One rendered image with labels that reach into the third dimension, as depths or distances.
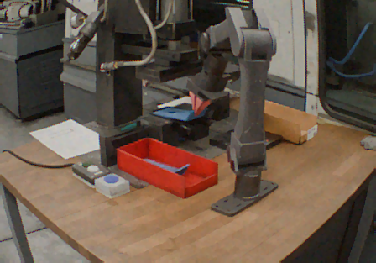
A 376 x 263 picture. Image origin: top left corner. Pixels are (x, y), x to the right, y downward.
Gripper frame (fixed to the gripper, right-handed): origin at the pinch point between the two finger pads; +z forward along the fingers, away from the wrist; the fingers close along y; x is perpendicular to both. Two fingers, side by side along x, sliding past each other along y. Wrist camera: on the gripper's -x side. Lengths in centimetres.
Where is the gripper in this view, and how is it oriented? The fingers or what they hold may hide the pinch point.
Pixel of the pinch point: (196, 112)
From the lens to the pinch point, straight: 145.0
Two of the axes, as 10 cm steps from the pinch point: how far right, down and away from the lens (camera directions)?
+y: -6.6, -6.0, 4.5
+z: -3.0, 7.7, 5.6
